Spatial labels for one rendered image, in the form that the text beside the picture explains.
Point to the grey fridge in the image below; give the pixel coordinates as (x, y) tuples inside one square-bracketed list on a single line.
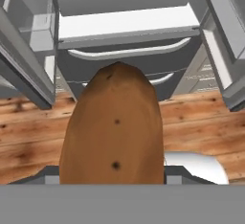
[(127, 23)]

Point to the grey fridge door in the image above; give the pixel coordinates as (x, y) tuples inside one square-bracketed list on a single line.
[(19, 58), (223, 42)]

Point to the white rounded object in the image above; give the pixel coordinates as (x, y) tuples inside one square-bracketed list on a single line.
[(197, 165)]

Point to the dark grey large freezer drawer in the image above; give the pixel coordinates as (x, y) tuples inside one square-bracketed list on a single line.
[(95, 66)]

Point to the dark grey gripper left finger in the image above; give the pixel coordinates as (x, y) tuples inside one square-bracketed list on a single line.
[(51, 174)]

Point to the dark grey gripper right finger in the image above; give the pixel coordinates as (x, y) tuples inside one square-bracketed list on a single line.
[(173, 174)]

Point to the brown potato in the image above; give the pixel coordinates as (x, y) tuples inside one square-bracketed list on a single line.
[(115, 132)]

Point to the dark grey small freezer drawer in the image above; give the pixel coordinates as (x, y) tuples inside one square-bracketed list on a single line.
[(166, 89)]

